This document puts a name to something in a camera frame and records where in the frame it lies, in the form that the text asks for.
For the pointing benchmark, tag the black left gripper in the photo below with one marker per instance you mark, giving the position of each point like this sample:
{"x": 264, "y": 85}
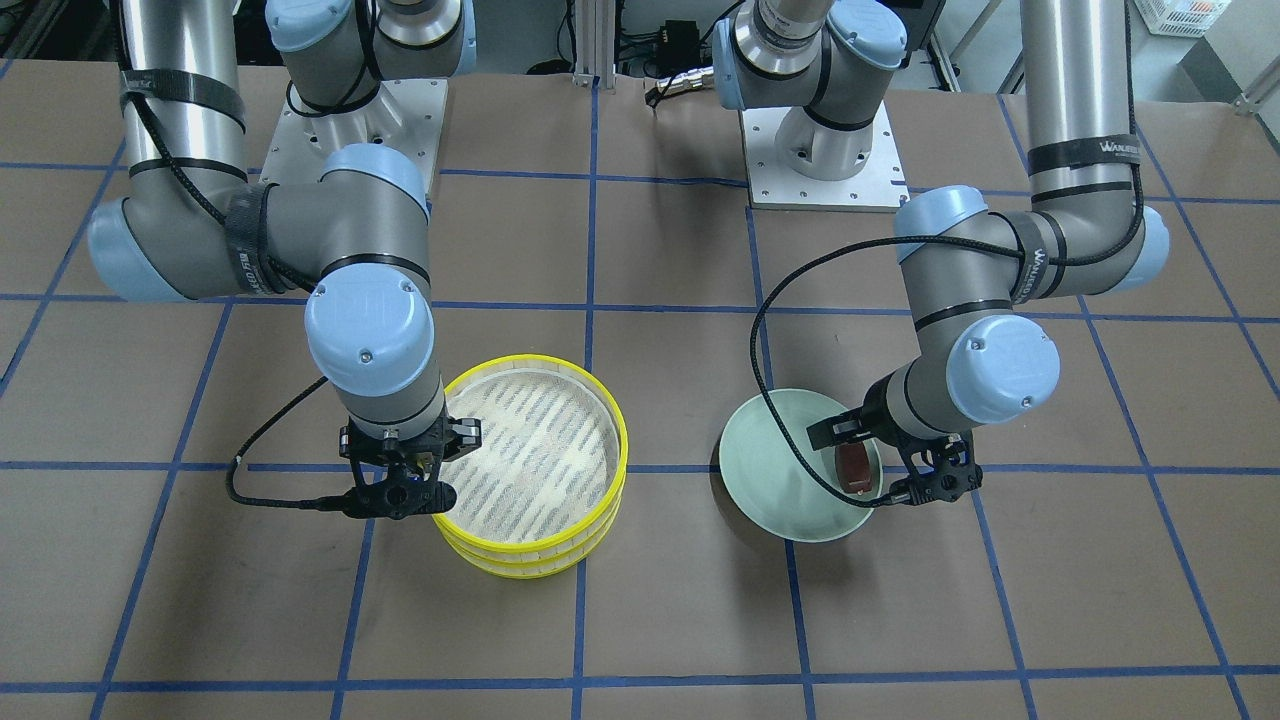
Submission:
{"x": 874, "y": 411}

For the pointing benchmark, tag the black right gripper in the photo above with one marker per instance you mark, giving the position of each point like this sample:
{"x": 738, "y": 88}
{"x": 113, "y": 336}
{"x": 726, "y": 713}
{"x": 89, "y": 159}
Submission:
{"x": 463, "y": 433}

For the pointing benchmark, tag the brown chocolate bun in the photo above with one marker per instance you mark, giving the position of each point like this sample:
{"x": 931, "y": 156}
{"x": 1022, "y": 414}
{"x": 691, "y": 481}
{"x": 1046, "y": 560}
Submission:
{"x": 854, "y": 472}

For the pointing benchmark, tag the yellow steamer top layer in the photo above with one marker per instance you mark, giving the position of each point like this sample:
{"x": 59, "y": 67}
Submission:
{"x": 555, "y": 449}

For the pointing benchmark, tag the yellow steamer layer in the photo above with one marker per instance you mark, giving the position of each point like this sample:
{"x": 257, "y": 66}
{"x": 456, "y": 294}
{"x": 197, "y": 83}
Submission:
{"x": 540, "y": 563}
{"x": 555, "y": 449}

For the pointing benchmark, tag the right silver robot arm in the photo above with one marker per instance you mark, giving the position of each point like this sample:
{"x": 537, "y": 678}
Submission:
{"x": 355, "y": 238}

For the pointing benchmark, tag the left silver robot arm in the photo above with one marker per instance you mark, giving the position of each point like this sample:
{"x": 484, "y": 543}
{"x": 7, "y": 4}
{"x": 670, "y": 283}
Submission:
{"x": 1088, "y": 230}

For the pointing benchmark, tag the yellow steamer bottom layer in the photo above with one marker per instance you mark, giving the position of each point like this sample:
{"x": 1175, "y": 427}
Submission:
{"x": 540, "y": 563}

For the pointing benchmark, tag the mint green plate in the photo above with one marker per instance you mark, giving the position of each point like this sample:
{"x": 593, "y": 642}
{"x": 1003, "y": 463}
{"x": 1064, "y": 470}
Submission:
{"x": 766, "y": 481}

